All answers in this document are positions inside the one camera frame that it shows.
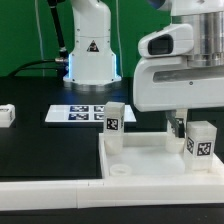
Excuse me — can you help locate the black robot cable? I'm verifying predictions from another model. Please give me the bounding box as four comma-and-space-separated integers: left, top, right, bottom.
7, 0, 70, 78

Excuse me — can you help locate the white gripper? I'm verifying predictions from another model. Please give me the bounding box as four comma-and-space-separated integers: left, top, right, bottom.
133, 56, 224, 138

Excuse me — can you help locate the white marker base plate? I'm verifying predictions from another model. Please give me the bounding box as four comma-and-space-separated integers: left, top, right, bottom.
44, 104, 137, 124

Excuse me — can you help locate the white L-shaped obstacle fence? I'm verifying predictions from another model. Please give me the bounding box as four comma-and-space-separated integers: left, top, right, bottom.
0, 168, 224, 211

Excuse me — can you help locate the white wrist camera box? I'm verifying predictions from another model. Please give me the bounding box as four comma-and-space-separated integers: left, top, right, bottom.
138, 24, 194, 58

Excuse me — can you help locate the thin white hanging cable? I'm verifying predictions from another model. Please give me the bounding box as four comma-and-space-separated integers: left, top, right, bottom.
33, 0, 46, 78

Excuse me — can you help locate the white square table top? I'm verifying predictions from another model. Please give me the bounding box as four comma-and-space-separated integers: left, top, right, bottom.
99, 132, 224, 182

